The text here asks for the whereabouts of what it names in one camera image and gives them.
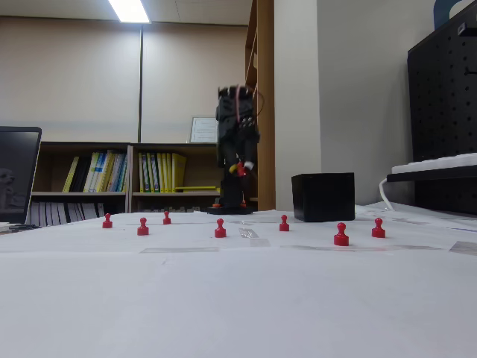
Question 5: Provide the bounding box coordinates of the black open box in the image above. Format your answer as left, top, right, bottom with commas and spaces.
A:
291, 172, 356, 223

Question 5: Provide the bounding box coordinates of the framed white certificate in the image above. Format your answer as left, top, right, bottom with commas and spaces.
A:
189, 116, 220, 144

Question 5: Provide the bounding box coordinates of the flat yellow folder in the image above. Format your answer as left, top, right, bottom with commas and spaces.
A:
174, 185, 221, 193

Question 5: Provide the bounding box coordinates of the yellow binder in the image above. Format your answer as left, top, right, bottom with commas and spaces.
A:
159, 151, 173, 194
171, 152, 188, 194

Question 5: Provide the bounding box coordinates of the green white binder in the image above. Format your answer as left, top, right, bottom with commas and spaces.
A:
147, 151, 161, 194
138, 152, 150, 194

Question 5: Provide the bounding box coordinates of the tall wooden bookshelf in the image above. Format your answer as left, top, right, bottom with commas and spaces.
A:
244, 0, 276, 212

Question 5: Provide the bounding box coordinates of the low wooden bookshelf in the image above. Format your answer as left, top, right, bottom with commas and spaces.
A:
31, 140, 134, 227
128, 141, 239, 214

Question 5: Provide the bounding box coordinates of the blue green book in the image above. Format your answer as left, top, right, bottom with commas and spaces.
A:
110, 152, 128, 193

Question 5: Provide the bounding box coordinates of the white yellow book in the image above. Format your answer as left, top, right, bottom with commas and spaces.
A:
82, 151, 101, 193
95, 149, 115, 193

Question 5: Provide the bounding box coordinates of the white paper table cover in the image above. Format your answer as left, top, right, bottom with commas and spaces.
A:
0, 203, 477, 358

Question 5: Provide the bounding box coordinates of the yellow thin book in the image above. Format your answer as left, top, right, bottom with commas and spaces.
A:
61, 155, 80, 194

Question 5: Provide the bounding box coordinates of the rectangular ceiling light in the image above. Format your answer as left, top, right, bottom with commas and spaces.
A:
107, 0, 153, 25

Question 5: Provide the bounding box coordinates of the white power strip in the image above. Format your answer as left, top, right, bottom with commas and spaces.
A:
391, 151, 477, 175

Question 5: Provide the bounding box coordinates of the black pegboard panel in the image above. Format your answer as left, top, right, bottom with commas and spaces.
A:
406, 3, 477, 217

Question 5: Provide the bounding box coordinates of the black laptop screen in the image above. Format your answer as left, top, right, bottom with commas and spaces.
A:
0, 125, 43, 227

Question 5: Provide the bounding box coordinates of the dark blue rounded object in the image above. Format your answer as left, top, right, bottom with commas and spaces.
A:
433, 0, 465, 31

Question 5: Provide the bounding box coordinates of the red white servo cable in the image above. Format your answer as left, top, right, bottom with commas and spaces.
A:
233, 85, 243, 124

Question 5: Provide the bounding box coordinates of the white power cable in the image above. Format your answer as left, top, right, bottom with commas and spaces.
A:
379, 178, 397, 213

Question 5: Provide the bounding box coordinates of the black shelf rail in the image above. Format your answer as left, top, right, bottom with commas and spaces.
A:
385, 166, 477, 184

